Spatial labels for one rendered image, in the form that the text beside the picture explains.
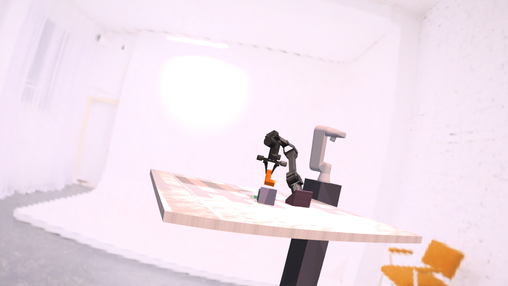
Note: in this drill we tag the orange l-shaped part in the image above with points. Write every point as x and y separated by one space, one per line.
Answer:
268 180

